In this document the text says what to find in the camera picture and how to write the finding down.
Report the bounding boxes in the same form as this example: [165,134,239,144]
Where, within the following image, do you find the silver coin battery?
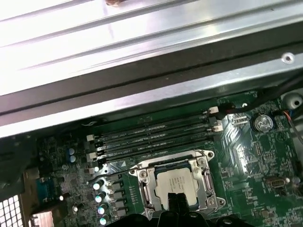
[253,113,273,133]

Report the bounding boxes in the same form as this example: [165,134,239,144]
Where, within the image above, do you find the silver square CPU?
[154,168,198,211]

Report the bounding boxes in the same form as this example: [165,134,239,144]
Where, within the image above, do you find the metal board port connector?
[263,176,291,190]

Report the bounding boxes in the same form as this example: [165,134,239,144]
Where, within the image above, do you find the blue rear port connector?
[35,178,58,207]

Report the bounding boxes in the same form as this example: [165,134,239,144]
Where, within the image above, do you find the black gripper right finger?
[177,193,240,227]

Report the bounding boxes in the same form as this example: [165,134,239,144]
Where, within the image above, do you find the metal socket cover frame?
[136,157,227,212]

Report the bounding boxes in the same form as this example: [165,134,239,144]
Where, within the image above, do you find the RAM slot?
[86,106,220,142]
[94,115,222,150]
[86,133,214,166]
[96,124,223,158]

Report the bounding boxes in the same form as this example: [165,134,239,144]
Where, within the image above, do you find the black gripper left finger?
[122,192,178,227]

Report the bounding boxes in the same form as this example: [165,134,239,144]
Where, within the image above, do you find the CPU socket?
[129,148,228,213]

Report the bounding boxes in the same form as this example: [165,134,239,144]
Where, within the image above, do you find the thin wire locking lever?
[86,165,143,186]

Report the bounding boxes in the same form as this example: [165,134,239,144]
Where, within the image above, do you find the thin coloured fan wires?
[281,109,303,140]

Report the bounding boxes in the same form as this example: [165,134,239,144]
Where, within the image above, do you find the black open PC case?
[0,22,303,227]

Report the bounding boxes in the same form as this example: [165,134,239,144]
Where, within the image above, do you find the green motherboard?
[23,91,303,227]

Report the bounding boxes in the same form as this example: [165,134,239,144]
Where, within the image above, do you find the black power cable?
[217,70,303,116]

